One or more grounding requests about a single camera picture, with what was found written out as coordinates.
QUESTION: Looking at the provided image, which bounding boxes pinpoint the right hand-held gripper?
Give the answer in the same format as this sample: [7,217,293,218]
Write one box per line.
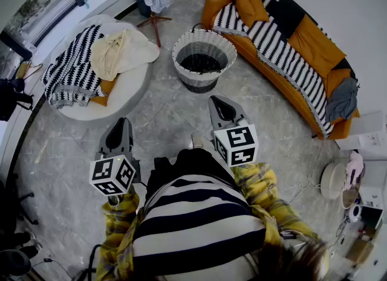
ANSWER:
[209,95,259,168]

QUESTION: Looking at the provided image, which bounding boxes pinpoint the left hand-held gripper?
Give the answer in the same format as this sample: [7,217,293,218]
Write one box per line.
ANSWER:
[89,117,142,207]

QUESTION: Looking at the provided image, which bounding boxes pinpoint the woven white grey laundry basket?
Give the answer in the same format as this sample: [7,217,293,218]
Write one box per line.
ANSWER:
[171,23,238,94]

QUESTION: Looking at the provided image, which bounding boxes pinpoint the cream yellow garment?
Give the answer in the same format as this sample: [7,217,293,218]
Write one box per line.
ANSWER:
[90,28,160,82]

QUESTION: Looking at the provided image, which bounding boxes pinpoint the grey clothes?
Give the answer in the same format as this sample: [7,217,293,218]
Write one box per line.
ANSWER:
[325,77,359,123]

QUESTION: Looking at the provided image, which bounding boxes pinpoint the person's right forearm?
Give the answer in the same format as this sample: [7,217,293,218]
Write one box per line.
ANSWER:
[231,162,303,232]

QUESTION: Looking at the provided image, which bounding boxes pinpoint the person's left forearm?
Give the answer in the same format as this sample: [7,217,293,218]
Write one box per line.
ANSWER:
[101,192,141,241]

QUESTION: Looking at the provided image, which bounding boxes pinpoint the person's white shoe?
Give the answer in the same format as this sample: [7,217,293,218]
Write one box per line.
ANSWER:
[191,131,206,148]

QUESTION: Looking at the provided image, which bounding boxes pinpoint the white round floor bed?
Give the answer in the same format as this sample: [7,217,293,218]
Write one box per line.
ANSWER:
[45,13,154,122]

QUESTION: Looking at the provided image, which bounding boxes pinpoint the person's black skirt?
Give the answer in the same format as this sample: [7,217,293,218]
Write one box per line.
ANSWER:
[145,148,239,202]

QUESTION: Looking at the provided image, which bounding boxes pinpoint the black white patterned blanket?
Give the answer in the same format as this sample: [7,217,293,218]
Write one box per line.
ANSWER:
[41,24,106,110]

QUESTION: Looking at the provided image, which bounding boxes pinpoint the black white patterned sofa throw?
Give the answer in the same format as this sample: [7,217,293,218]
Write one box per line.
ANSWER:
[213,0,335,140]

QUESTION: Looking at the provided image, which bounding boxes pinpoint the wooden coat rack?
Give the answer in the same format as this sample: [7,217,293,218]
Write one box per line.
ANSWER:
[136,10,172,48]

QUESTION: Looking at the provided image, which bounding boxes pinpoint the small orange cushion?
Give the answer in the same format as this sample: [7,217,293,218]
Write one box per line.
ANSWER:
[235,0,270,28]

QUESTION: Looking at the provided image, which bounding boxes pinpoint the large orange cushion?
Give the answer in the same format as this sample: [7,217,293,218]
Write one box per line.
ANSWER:
[287,13,347,78]

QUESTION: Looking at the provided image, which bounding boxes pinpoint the orange sofa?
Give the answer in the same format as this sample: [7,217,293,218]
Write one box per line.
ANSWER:
[201,0,361,141]

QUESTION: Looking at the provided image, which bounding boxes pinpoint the black backpack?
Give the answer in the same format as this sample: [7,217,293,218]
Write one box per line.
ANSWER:
[0,77,34,122]

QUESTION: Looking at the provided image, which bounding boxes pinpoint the person's torso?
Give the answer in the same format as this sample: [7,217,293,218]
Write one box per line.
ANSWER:
[132,174,275,281]

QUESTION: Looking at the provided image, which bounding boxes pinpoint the yellow wooden hanger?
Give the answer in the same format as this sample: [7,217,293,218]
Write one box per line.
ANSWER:
[15,60,43,80]

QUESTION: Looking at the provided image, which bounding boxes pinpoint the white round stool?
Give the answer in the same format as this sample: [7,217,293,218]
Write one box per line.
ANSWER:
[319,162,347,199]

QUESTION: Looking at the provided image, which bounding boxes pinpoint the dark waste bin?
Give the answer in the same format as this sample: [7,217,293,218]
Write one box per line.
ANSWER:
[134,0,152,18]

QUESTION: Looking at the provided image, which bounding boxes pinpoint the white cardboard box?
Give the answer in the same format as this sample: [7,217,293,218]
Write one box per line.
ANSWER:
[334,111,387,161]

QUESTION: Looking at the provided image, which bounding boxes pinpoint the round mirror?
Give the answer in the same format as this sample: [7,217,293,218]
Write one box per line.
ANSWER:
[341,179,362,210]

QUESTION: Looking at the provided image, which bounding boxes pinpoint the large window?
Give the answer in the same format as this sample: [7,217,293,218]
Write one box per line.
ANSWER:
[0,0,97,72]

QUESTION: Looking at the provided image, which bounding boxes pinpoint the white round speaker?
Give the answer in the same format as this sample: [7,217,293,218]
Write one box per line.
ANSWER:
[347,204,363,223]

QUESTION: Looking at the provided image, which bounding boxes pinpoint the brown cardboard box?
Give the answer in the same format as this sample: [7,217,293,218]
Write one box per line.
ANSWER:
[346,239,374,264]

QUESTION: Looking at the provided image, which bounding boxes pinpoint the black cable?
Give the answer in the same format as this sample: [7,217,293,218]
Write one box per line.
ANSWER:
[74,243,103,281]

